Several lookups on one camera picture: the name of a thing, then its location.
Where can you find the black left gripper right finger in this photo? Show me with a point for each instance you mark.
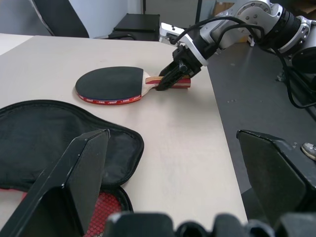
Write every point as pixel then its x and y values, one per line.
pixel 274 172

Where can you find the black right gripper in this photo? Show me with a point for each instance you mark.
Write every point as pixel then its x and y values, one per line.
pixel 188 60

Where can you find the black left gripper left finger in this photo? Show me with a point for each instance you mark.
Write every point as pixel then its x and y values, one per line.
pixel 56 187

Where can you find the black and red paddle case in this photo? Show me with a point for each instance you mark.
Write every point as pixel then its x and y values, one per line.
pixel 37 148

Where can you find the table tennis paddle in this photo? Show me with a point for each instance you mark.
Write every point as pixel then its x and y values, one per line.
pixel 108 81

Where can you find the grey sneaker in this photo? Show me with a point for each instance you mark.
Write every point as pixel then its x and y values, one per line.
pixel 309 150

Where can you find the black flat box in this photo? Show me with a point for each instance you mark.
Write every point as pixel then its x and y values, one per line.
pixel 138 22

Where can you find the brown cardboard box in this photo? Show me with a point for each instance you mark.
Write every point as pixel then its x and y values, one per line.
pixel 222 6

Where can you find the black robot torso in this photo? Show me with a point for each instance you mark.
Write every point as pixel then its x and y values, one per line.
pixel 306 60

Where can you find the black office chair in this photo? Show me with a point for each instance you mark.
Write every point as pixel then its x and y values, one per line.
pixel 61 17

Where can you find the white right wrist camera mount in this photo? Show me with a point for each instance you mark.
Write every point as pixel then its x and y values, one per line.
pixel 168 30

